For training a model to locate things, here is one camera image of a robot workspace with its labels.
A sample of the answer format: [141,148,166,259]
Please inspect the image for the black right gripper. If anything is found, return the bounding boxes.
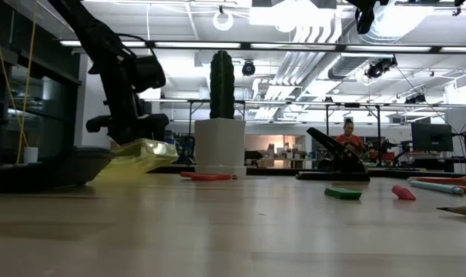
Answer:
[346,0,391,35]

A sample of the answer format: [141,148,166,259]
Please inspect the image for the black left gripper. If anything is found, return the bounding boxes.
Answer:
[85,75,170,146]

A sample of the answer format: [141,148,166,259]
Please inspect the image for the yellow transparent pencil case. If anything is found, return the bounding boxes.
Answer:
[97,138,179,182]

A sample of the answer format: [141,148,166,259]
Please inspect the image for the red handled scissors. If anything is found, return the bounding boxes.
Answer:
[179,171,238,182]

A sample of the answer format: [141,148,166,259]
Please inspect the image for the green eraser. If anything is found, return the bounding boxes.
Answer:
[324,187,363,200]

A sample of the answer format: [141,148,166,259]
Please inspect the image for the orange pen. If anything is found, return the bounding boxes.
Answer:
[407,175,466,186]

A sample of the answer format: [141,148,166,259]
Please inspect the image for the pink eraser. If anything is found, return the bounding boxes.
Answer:
[391,185,417,202]

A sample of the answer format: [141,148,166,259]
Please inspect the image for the teal pen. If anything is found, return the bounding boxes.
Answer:
[408,180,465,196]

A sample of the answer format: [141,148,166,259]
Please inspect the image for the white grey stapler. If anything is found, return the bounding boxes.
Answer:
[0,145,116,193]

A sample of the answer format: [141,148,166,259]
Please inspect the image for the white hexagonal plant pot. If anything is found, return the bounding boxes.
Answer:
[194,118,247,177]

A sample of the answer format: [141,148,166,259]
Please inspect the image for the white cup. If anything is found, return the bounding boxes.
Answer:
[23,146,39,164]

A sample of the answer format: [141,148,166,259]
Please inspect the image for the tall green cactus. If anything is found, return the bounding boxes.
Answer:
[210,49,236,120]

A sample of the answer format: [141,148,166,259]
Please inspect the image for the person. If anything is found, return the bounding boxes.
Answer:
[335,118,365,159]

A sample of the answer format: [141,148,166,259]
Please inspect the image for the black computer monitor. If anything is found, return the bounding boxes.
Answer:
[411,122,454,153]

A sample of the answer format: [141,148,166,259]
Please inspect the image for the black stapler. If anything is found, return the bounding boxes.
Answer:
[296,126,371,182]

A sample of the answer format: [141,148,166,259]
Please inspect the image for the black background workbench frame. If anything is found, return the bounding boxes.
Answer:
[186,98,384,170]

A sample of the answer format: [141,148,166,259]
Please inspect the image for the yellow hanging cord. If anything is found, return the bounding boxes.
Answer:
[0,0,38,165]

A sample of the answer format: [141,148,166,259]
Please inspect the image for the white ring light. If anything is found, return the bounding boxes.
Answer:
[212,9,235,32]

